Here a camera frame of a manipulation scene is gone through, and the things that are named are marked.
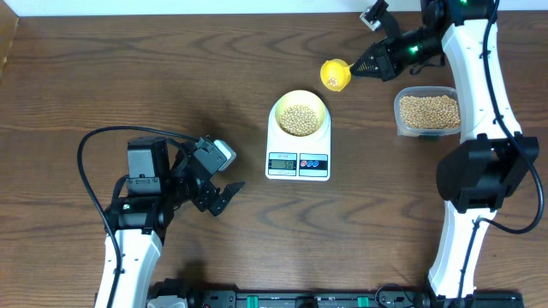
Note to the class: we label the brown cardboard board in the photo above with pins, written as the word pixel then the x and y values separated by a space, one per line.
pixel 8 26

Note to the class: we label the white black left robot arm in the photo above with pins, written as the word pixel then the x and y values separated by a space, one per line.
pixel 162 175

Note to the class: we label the soybeans in bowl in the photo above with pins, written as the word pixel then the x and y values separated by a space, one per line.
pixel 299 120

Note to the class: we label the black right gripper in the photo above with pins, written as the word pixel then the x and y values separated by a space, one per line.
pixel 385 66

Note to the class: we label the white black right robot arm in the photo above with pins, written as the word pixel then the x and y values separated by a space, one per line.
pixel 493 156

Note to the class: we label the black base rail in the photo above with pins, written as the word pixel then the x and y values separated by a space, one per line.
pixel 178 293

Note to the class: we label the yellow plastic measuring scoop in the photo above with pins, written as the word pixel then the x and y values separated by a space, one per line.
pixel 335 74

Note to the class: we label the pale yellow plastic bowl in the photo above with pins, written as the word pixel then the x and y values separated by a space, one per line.
pixel 301 97

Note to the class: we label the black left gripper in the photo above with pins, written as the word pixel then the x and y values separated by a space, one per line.
pixel 209 192

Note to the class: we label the clear plastic container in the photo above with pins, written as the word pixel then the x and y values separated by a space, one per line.
pixel 423 91

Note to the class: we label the white digital kitchen scale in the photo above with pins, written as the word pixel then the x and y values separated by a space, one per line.
pixel 298 158

